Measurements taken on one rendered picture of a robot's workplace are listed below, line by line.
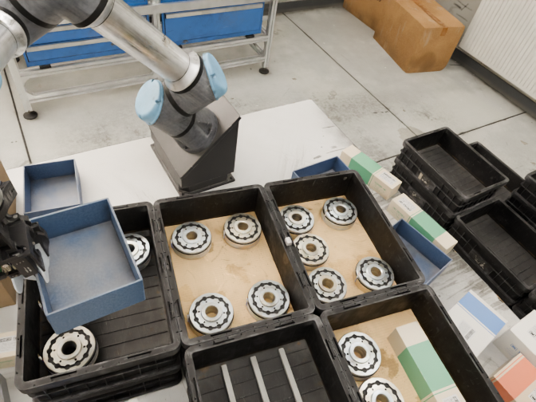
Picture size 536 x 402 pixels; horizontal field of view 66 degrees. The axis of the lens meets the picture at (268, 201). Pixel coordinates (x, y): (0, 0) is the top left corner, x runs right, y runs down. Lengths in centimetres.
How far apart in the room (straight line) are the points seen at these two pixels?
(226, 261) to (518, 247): 146
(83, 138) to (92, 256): 194
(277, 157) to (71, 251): 93
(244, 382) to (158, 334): 22
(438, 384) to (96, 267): 75
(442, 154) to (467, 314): 113
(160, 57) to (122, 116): 186
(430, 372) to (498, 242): 120
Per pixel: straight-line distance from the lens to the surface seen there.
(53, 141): 277
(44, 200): 147
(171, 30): 289
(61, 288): 83
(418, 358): 104
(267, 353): 101
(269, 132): 169
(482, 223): 218
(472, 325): 128
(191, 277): 108
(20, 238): 67
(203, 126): 128
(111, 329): 104
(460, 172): 219
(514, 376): 129
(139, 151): 157
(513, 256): 214
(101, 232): 88
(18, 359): 95
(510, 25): 391
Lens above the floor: 176
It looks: 48 degrees down
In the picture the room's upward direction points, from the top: 11 degrees clockwise
